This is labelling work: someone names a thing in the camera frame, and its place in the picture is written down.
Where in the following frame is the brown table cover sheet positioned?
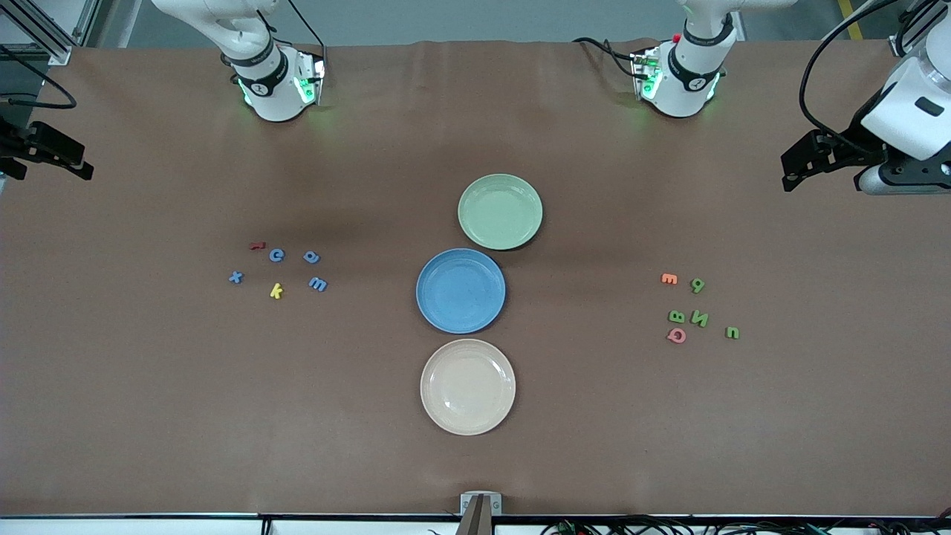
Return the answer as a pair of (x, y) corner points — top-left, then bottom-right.
(0, 39), (951, 519)

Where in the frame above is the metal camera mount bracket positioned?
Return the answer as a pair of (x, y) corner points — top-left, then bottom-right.
(460, 492), (503, 535)

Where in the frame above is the black base cable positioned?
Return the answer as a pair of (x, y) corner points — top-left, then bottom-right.
(256, 0), (328, 53)
(572, 36), (640, 79)

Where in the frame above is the beige round plate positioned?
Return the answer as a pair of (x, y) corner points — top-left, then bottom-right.
(420, 339), (517, 436)

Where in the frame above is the black cable bundle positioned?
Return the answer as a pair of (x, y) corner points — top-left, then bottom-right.
(542, 513), (951, 535)

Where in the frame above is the white table edge rail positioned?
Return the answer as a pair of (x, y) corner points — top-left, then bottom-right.
(0, 513), (951, 535)

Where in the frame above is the green round plate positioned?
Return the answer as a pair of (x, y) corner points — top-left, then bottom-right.
(458, 173), (544, 251)

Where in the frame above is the blue round plate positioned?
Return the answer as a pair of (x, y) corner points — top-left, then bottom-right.
(415, 248), (507, 335)

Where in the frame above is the black camera cable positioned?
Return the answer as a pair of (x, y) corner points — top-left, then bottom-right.
(799, 0), (922, 157)
(0, 45), (77, 110)

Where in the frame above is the silver connector box green light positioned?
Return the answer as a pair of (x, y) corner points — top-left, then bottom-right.
(630, 48), (662, 101)
(293, 48), (328, 106)

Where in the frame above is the aluminium frame profile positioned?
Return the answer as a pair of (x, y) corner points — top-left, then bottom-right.
(888, 0), (951, 56)
(0, 0), (101, 66)

